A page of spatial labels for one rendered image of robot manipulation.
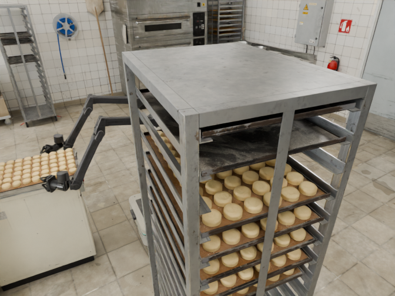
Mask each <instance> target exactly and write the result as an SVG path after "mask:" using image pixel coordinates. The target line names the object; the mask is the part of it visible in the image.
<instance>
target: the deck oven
mask: <svg viewBox="0 0 395 296"><path fill-rule="evenodd" d="M109 3H110V8H111V17H112V25H113V32H114V37H115V45H116V53H117V58H118V66H119V74H120V82H121V87H122V92H123V93H124V94H125V96H127V90H126V82H125V73H124V68H123V59H122V52H127V51H141V50H149V49H163V48H177V47H185V46H199V45H206V33H207V0H109ZM125 20H126V23H124V22H125ZM123 24H124V25H125V26H126V37H127V43H125V42H124V40H123V35H122V32H123ZM134 77H135V86H136V87H137V88H138V89H147V87H146V86H145V85H144V84H143V83H142V82H141V81H140V79H139V78H138V77H137V76H136V75H135V74H134Z"/></svg>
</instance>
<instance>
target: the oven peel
mask: <svg viewBox="0 0 395 296"><path fill-rule="evenodd" d="M85 3H86V8H87V10H88V11H89V12H90V13H92V14H94V15H95V16H96V19H97V23H98V28H99V33H100V37H101V42H102V47H103V53H104V57H105V62H106V68H107V72H108V78H109V84H110V87H111V94H112V96H113V90H112V85H111V79H110V75H109V69H108V63H107V60H106V54H105V48H104V45H103V39H102V34H101V28H100V24H99V19H98V15H99V14H100V13H101V12H102V11H103V2H102V0H85Z"/></svg>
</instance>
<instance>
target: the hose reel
mask: <svg viewBox="0 0 395 296"><path fill-rule="evenodd" d="M52 25H53V29H54V31H55V32H56V33H57V37H58V45H59V36H61V37H62V38H66V39H68V40H69V41H71V38H73V37H74V36H76V34H77V33H78V29H79V27H78V23H77V21H76V19H75V18H74V17H72V16H71V15H68V14H58V15H57V16H56V17H54V19H53V23H52ZM58 35H59V36H58ZM59 53H60V57H61V50H60V45H59ZM61 62H62V57H61ZM62 68H63V63H62ZM63 74H64V77H65V79H66V75H65V71H64V68H63Z"/></svg>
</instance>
